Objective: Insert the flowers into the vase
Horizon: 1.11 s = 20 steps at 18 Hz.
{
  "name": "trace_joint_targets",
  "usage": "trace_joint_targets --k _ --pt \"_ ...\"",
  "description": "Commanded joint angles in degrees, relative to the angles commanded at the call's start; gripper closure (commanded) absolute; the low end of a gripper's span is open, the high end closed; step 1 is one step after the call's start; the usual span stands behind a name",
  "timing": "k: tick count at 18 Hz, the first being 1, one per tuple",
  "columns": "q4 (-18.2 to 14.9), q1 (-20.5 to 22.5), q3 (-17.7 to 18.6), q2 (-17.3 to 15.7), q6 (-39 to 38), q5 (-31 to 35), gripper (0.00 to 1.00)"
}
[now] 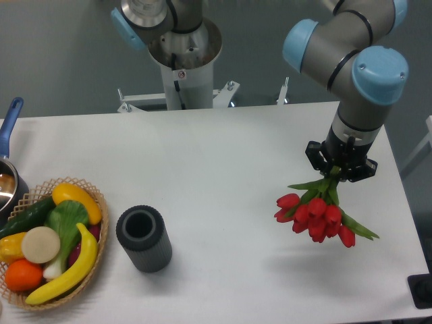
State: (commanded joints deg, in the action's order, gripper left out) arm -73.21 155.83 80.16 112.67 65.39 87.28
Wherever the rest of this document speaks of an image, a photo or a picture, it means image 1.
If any beige round disc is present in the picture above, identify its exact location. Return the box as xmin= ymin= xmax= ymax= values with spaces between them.
xmin=21 ymin=226 xmax=60 ymax=264

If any yellow bell pepper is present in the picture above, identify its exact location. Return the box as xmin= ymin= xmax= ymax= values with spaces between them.
xmin=1 ymin=232 xmax=26 ymax=264

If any blue handled steel pot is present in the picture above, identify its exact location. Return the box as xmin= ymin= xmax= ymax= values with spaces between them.
xmin=1 ymin=97 xmax=28 ymax=227

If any yellow banana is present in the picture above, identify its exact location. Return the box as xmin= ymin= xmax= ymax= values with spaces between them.
xmin=25 ymin=223 xmax=98 ymax=305

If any dark grey ribbed vase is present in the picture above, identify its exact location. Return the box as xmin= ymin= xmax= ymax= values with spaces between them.
xmin=115 ymin=205 xmax=173 ymax=273

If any red tulip bouquet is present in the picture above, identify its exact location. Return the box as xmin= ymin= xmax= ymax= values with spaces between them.
xmin=274 ymin=167 xmax=379 ymax=248

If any white frame at right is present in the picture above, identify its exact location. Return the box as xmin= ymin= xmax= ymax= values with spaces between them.
xmin=400 ymin=116 xmax=431 ymax=180

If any green bok choy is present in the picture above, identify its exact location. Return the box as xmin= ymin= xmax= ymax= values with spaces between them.
xmin=43 ymin=200 xmax=89 ymax=281

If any dark red vegetable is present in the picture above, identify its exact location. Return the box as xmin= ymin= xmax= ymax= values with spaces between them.
xmin=67 ymin=224 xmax=101 ymax=268

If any yellow squash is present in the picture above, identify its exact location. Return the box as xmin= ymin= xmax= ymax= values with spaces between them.
xmin=51 ymin=183 xmax=102 ymax=225

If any green cucumber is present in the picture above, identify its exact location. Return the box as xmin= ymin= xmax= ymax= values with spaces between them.
xmin=1 ymin=196 xmax=55 ymax=238

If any woven wicker basket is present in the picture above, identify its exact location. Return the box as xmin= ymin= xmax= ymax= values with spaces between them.
xmin=1 ymin=177 xmax=109 ymax=311

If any orange fruit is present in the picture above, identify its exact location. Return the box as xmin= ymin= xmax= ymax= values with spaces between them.
xmin=5 ymin=259 xmax=43 ymax=292

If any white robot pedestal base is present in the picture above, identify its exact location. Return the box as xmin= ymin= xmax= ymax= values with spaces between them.
xmin=114 ymin=18 xmax=240 ymax=113

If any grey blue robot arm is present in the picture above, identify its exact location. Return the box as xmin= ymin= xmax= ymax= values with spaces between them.
xmin=111 ymin=1 xmax=408 ymax=182

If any black device at table edge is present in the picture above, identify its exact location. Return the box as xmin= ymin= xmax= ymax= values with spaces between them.
xmin=407 ymin=273 xmax=431 ymax=309

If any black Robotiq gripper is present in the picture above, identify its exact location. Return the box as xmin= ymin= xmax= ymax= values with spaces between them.
xmin=305 ymin=128 xmax=378 ymax=182

